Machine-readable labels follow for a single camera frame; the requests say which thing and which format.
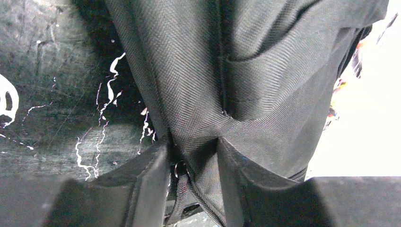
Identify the black student backpack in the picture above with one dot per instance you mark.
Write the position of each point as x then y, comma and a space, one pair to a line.
251, 76

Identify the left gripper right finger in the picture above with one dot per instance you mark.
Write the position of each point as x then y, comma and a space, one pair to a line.
256, 197

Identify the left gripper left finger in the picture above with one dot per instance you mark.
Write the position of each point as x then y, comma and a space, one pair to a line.
133, 195

